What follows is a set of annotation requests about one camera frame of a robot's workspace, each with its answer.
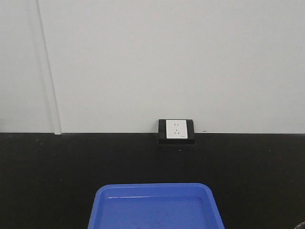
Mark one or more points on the clear glass beaker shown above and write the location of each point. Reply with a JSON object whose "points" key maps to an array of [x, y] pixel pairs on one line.
{"points": [[300, 226]]}

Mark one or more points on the black socket mounting box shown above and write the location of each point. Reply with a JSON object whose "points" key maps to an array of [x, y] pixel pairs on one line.
{"points": [[162, 140]]}

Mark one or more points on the white wall power socket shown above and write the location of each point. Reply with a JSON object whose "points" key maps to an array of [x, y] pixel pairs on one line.
{"points": [[176, 129]]}

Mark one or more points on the blue plastic tray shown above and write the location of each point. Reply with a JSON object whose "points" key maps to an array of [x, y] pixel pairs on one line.
{"points": [[155, 206]]}

